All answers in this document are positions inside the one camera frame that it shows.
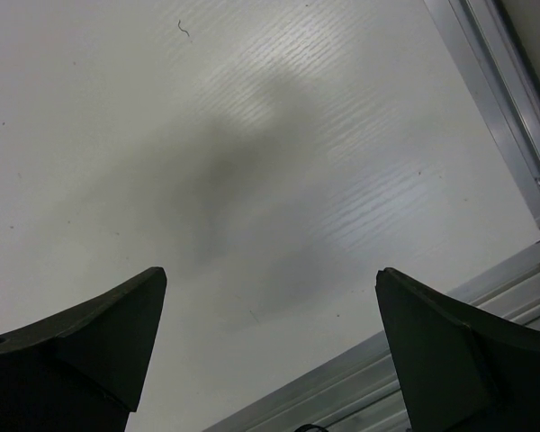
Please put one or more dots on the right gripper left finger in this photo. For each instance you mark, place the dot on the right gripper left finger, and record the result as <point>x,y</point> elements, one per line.
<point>83,369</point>

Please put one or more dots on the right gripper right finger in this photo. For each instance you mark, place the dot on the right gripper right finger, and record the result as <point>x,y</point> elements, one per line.
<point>459,368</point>

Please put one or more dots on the aluminium rail frame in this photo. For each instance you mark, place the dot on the aluminium rail frame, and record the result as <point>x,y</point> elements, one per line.
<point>359,390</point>

